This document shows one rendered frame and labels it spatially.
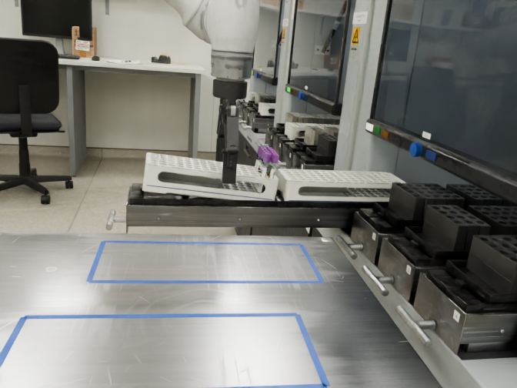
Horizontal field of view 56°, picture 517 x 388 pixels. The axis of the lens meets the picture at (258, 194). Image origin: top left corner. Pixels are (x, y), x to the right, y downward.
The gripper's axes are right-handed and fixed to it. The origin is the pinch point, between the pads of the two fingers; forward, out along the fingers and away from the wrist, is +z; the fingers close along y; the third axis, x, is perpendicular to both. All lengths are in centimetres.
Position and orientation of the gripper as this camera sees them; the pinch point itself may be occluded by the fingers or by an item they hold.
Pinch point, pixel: (225, 169)
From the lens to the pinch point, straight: 112.7
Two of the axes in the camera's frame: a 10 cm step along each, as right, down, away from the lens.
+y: 1.9, 3.1, -9.3
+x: 9.8, 0.2, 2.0
